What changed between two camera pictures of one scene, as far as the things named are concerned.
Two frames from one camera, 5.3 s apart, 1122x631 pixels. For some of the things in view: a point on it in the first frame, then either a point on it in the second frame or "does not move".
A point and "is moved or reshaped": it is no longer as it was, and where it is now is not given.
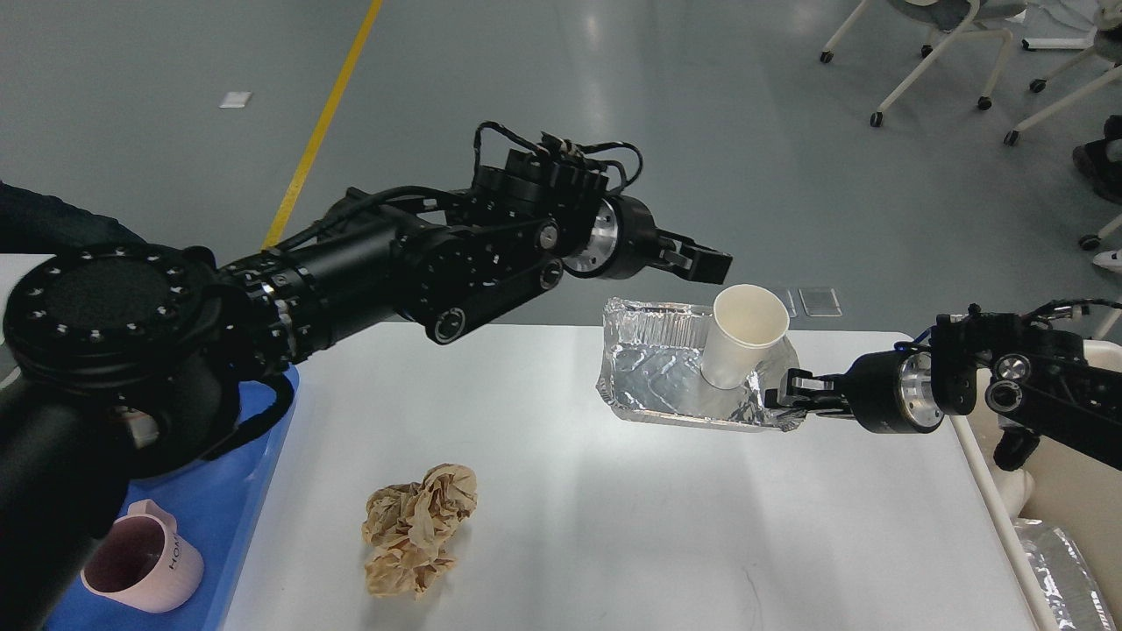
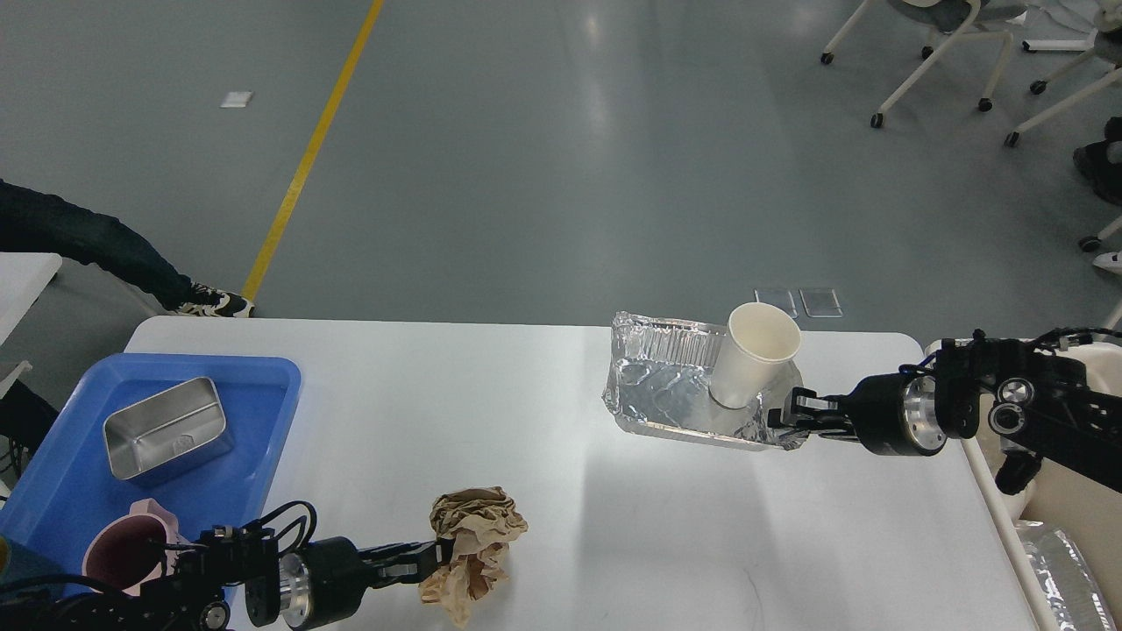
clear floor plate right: x=820 y=301 does not move
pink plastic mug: x=140 y=563 does not move
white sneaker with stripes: x=1111 y=259 does not move
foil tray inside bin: x=1073 y=591 does not move
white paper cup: x=746 y=323 is moved or reshaped
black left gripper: x=621 y=240 -> x=323 y=581
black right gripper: x=891 y=393 -> x=891 y=414
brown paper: x=408 y=528 -> x=483 y=521
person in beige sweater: x=31 y=223 does not move
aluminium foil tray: x=651 y=369 is moved or reshaped
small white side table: x=13 y=266 does not move
